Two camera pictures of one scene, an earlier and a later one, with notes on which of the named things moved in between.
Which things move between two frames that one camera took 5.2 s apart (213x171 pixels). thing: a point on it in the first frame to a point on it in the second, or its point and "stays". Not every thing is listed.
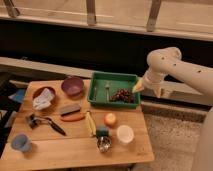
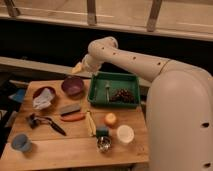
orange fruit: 110,119 stays
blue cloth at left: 18,96 stays
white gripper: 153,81 to 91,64
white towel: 44,100 stays
